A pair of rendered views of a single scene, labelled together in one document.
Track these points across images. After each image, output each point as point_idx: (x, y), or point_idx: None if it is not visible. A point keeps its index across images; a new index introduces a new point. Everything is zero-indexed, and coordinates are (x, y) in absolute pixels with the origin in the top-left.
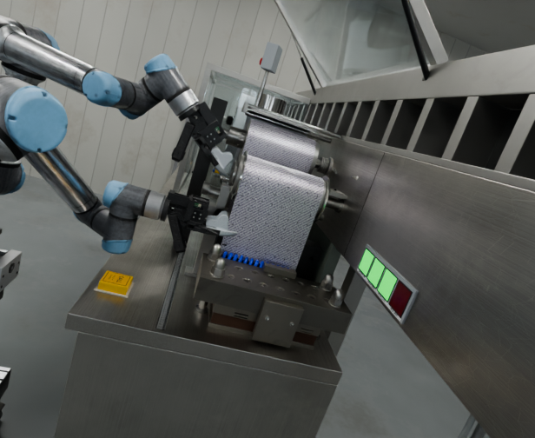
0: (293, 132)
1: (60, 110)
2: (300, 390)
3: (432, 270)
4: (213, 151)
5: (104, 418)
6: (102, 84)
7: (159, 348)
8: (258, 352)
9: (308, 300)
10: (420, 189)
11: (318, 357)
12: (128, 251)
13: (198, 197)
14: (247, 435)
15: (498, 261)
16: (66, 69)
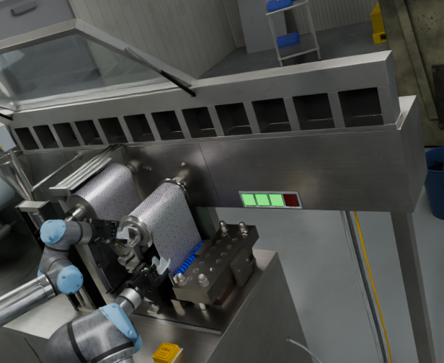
0: None
1: (119, 305)
2: (273, 278)
3: (297, 180)
4: (118, 237)
5: None
6: (77, 276)
7: (229, 339)
8: (251, 287)
9: (238, 243)
10: (254, 152)
11: (262, 258)
12: None
13: (89, 274)
14: (274, 323)
15: (326, 162)
16: (36, 297)
